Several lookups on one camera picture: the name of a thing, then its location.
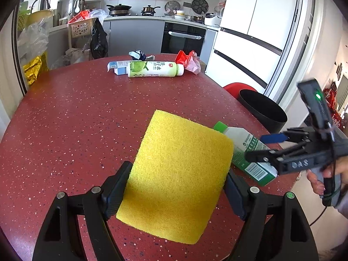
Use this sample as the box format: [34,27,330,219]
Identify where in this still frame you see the green white milk carton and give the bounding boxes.
[212,121,278,187]

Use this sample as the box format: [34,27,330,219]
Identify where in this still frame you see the yellow sponge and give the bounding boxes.
[116,110,234,244]

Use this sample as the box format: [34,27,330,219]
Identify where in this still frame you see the red plastic bag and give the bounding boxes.
[175,50,202,75]

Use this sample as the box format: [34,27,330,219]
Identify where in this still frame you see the green tea plastic bottle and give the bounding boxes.
[126,61,185,78]

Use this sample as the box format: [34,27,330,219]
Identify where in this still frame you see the blue white wrapper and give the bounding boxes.
[129,50,155,61]

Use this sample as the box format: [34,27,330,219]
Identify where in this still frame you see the black trash bin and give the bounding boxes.
[237,90,288,133]

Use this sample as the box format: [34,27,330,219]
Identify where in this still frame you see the grey kitchen cabinets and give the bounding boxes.
[103,16,219,64]

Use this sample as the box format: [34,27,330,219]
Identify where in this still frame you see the black kitchen faucet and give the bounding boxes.
[30,0,51,13]

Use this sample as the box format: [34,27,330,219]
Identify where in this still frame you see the person's right hand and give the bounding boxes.
[307,156,348,196]

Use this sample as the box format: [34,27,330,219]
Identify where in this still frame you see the red stool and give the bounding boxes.
[224,82,256,99]

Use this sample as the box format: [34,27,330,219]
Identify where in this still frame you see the white refrigerator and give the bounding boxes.
[203,0,305,94]

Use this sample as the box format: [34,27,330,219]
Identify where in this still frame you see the white rice cooker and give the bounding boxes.
[204,13,222,28]

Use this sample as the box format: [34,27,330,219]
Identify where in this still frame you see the built-in black oven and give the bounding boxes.
[161,22,206,56]

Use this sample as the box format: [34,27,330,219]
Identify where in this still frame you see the black round mould pan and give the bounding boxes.
[183,0,209,15]

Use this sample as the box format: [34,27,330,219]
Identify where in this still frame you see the blue white cardboard box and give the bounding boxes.
[107,61,130,75]

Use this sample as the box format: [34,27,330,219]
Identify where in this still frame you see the small steel pot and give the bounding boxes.
[141,5,160,17]

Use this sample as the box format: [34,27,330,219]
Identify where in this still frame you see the gold foil bag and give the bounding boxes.
[23,52,49,86]

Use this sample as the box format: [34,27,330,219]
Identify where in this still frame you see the black garbage bag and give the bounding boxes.
[90,18,109,60]

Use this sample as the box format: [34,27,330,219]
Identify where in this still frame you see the black wok on stove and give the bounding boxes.
[106,3,132,17]

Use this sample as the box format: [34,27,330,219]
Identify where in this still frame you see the wooden rack with basket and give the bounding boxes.
[68,10,94,48]

